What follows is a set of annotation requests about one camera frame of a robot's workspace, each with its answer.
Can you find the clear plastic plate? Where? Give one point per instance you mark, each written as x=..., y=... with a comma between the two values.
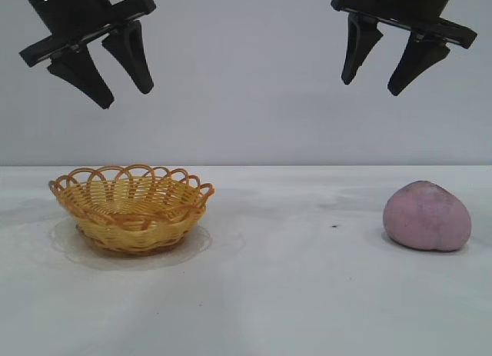
x=173, y=258

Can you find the yellow woven basket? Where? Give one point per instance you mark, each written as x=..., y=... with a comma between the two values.
x=130, y=237

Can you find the pink peach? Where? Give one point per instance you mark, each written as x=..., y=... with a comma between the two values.
x=426, y=217

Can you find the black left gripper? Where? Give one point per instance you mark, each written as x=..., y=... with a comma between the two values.
x=73, y=14

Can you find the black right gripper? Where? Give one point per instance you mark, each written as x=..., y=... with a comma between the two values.
x=415, y=4

